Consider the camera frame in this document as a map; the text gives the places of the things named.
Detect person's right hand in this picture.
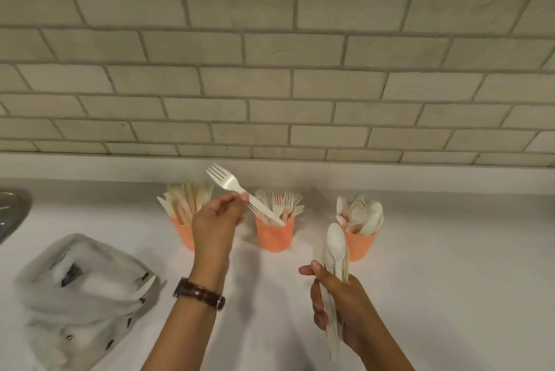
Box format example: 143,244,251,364
299,260,378,354

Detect person's left hand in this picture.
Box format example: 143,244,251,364
188,192,250,296

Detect single white fork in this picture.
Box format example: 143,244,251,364
206,163,286,227

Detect bunch of mixed plastic cutlery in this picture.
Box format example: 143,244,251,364
313,222,351,363

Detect spoons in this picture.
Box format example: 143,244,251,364
335,194,384,237

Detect translucent black print plastic bag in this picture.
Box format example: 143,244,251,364
13,233,157,369

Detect person's left forearm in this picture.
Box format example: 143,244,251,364
140,296,222,371

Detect stainless steel sink drainboard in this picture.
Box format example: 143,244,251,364
0,188,34,246

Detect brown strap wristwatch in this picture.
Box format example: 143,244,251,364
172,277,227,311

